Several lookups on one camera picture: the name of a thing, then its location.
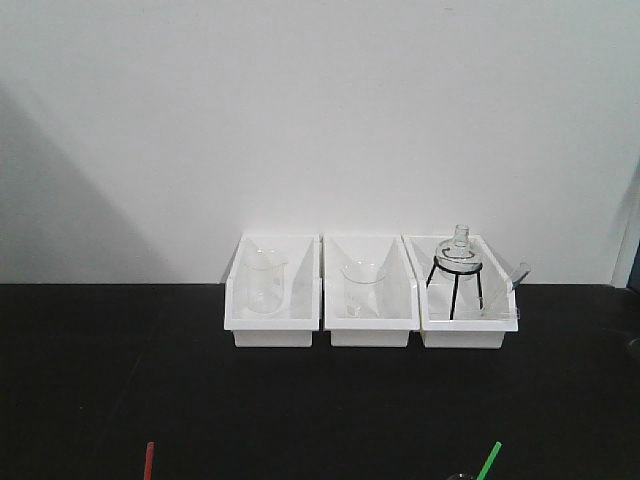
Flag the right white storage bin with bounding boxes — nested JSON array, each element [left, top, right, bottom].
[[402, 235, 519, 349]]

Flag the glass beaker in left bin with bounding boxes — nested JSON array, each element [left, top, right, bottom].
[[244, 248, 287, 314]]

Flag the glass beaker in middle bin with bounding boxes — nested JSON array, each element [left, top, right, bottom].
[[341, 260, 386, 318]]

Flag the red plastic spoon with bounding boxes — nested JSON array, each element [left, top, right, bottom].
[[143, 441, 155, 480]]

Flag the glass beaker in bin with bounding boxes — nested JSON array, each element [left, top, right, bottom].
[[341, 260, 386, 318], [244, 248, 287, 314]]

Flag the left white storage bin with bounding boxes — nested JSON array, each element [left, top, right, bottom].
[[224, 234, 322, 347]]

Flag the glass test tube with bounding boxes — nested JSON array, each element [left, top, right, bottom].
[[480, 262, 531, 318]]

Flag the black wire tripod stand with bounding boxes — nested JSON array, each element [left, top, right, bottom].
[[425, 256, 484, 320]]

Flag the middle white storage bin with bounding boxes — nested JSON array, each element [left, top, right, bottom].
[[323, 234, 420, 347]]

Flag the white storage bin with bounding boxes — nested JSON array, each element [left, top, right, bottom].
[[402, 235, 519, 349], [323, 234, 420, 347], [224, 234, 322, 347]]

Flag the green plastic spoon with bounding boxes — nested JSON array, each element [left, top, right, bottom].
[[476, 441, 502, 480]]

